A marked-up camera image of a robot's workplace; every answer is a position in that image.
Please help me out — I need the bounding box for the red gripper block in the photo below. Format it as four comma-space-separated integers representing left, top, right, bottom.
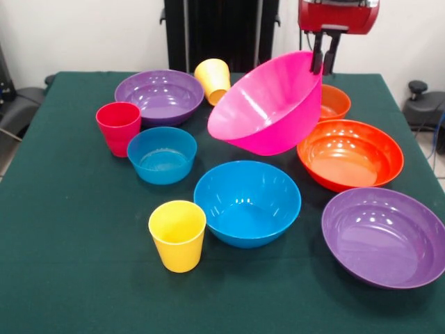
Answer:
298, 0, 380, 76

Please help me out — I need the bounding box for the pink plastic bowl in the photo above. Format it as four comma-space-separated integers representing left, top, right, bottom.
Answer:
207, 50, 323, 157

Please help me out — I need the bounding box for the large orange plastic bowl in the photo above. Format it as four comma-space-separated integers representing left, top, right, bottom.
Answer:
296, 119, 405, 193

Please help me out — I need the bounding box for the small orange plastic bowl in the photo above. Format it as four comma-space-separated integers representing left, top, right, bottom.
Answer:
318, 84, 352, 122

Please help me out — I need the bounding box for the yellow plastic cup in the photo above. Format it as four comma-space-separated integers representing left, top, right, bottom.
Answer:
204, 82, 231, 106
193, 58, 232, 93
148, 200, 207, 273

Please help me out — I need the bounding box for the black equipment base with knob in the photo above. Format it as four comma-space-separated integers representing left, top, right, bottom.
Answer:
402, 80, 445, 132

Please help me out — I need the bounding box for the purple plastic bowl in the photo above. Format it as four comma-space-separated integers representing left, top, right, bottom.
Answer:
321, 186, 445, 289
114, 69, 205, 127

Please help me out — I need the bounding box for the large blue plastic bowl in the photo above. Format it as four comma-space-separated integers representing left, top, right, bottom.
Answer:
193, 160, 302, 249

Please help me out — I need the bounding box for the small blue plastic bowl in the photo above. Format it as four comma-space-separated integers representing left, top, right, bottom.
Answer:
127, 126, 198, 185

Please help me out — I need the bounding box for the red plastic cup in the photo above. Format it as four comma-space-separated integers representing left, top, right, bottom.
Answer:
95, 101, 143, 159

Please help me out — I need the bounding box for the dark green tablecloth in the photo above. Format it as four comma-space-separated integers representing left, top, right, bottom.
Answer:
0, 71, 445, 334

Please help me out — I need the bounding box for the black padded equipment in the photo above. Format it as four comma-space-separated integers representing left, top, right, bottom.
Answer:
0, 86, 48, 140

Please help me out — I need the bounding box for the dark device box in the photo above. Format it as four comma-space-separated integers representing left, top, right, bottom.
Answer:
0, 45, 15, 102

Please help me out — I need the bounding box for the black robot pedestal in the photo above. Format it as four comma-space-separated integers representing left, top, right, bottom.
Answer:
159, 0, 281, 74

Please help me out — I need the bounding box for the blue cable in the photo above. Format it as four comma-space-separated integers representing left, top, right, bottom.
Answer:
429, 111, 445, 171

